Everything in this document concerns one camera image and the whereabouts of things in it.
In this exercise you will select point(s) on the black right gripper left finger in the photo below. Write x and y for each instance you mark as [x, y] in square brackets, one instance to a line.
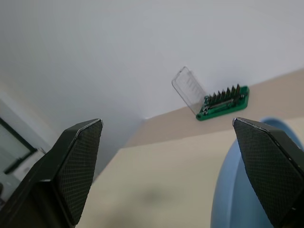
[71, 171]

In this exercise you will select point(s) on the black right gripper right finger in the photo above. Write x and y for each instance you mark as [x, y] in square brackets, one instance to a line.
[270, 166]

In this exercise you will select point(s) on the blue plate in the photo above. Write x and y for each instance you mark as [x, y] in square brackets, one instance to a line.
[225, 190]

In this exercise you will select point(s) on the dark framed glass panel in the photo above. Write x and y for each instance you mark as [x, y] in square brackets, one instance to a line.
[12, 147]

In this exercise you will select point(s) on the green screwdriver bit case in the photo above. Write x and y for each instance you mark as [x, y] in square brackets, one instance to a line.
[225, 108]

